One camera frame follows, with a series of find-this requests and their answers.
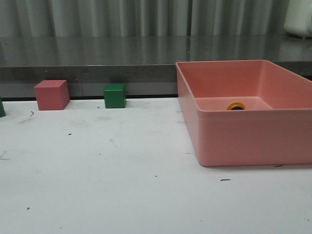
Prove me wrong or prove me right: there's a yellow push button switch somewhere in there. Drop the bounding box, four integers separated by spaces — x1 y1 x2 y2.
227 101 246 110

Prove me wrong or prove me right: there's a green cube block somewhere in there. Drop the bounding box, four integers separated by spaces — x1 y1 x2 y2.
104 84 126 109

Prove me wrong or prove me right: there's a grey stone counter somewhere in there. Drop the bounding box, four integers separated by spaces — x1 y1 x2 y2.
0 34 312 100

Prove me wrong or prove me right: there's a pink plastic bin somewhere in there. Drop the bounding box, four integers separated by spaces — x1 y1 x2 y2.
176 60 312 167

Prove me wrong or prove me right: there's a pink cube block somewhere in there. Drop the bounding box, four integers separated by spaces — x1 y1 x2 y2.
34 80 70 111

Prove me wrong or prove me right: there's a dark green block at edge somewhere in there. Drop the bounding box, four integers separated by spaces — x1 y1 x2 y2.
0 97 6 117

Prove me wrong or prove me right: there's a grey curtain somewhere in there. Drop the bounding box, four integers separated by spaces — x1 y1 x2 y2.
0 0 289 38

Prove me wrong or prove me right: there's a white appliance in background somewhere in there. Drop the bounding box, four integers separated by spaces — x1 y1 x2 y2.
284 0 312 38

